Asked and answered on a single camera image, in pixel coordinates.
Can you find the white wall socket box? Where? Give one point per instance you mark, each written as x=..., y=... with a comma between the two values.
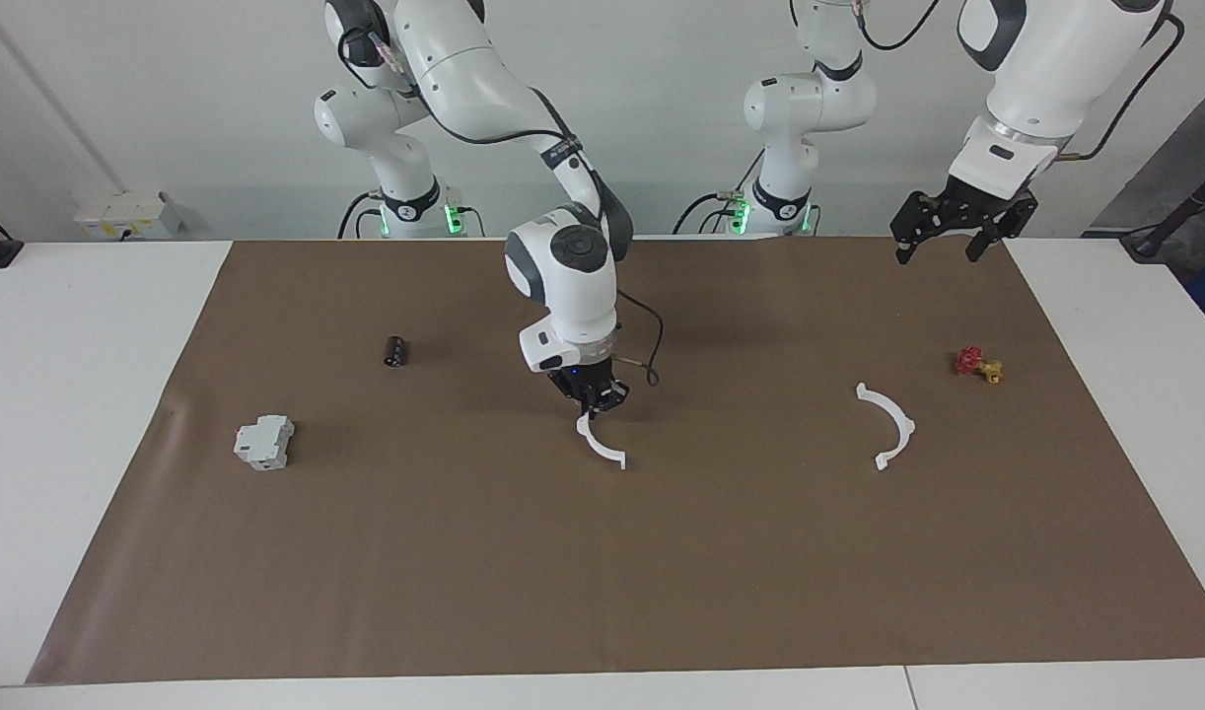
x=119, y=212

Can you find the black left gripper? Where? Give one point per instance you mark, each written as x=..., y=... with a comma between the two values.
x=957, y=209

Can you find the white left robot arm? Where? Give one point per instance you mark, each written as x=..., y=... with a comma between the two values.
x=1036, y=59

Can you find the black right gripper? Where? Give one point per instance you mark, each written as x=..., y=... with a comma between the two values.
x=591, y=387

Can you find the black cylindrical capacitor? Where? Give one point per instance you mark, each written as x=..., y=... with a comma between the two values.
x=395, y=351

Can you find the white circuit breaker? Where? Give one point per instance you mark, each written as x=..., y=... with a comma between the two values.
x=262, y=444

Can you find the brown table mat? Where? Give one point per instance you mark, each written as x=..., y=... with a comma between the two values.
x=602, y=572

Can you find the black stand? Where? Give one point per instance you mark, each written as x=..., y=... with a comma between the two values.
x=1150, y=242

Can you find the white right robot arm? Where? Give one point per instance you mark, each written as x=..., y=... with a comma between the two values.
x=563, y=296

